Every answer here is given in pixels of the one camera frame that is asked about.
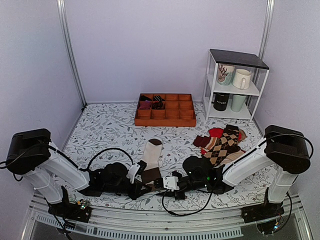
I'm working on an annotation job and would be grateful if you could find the striped maroon sock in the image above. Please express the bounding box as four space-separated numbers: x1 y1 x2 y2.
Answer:
192 135 220 151

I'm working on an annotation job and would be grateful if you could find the wooden compartment tray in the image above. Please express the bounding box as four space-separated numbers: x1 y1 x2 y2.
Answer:
134 93 197 127

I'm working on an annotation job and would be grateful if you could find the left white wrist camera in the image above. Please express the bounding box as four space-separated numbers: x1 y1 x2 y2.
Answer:
126 160 147 184

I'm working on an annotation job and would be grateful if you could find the left aluminium corner post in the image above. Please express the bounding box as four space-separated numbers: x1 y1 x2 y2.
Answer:
56 0 88 109

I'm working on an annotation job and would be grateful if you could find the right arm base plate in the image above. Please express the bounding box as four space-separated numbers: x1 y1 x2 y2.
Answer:
241 203 285 223

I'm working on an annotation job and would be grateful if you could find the black striped rolled sock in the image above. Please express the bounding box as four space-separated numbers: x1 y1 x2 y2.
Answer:
152 95 165 110

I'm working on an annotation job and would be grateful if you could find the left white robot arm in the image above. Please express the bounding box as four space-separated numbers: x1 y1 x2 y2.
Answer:
1 128 152 217

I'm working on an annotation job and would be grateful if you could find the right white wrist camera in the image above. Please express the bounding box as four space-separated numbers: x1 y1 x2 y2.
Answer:
162 176 180 191

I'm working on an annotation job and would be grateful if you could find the right aluminium corner post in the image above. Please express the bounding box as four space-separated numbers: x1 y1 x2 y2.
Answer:
258 0 275 60

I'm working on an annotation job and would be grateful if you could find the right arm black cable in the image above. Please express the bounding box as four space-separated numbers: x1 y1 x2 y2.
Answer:
161 186 218 216

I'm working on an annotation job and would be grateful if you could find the brown argyle sock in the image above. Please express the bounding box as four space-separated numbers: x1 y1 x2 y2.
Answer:
202 124 240 167

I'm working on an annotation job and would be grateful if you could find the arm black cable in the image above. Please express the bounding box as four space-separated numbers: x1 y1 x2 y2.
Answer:
161 186 218 216
86 147 135 173

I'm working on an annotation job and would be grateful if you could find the dark rolled sock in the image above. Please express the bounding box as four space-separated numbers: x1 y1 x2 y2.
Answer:
139 95 152 101

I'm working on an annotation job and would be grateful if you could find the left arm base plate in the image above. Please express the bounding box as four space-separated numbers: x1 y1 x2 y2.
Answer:
48 202 93 223

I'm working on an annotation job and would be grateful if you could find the floral tablecloth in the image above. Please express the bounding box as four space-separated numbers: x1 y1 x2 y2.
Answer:
51 101 281 211

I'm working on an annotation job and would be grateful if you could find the pale green cup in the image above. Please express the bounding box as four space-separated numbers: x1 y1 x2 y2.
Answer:
231 94 247 113

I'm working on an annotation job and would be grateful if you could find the magenta rolled sock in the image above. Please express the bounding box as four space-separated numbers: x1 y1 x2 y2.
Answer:
138 100 153 110

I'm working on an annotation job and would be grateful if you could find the white ceramic mug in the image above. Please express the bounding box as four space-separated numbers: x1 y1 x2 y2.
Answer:
232 68 252 90

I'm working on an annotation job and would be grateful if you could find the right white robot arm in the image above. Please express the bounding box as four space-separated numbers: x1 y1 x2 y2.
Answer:
153 125 312 218

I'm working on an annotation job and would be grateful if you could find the white metal shelf rack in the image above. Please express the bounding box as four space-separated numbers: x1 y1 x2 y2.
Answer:
202 49 270 121

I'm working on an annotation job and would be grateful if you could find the aluminium corner post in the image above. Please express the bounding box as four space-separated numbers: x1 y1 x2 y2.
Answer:
258 0 275 60
56 0 88 109

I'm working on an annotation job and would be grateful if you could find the black mug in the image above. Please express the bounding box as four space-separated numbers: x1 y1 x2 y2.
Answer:
213 92 230 112

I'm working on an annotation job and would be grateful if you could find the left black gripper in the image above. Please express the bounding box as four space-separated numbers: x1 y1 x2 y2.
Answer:
103 180 151 202

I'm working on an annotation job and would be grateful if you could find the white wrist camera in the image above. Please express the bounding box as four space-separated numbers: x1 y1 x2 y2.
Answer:
162 176 180 191
126 160 147 184

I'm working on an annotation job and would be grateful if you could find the floral pattern mug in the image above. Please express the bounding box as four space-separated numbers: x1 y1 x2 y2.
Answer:
217 63 235 86

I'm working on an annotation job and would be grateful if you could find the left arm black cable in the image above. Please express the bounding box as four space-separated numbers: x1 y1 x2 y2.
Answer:
86 147 135 173

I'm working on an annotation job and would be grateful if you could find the cream and brown sock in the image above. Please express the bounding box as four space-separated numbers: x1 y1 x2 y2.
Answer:
141 138 163 192

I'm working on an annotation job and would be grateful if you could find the red sock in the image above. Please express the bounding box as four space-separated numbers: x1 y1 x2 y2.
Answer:
200 128 247 155

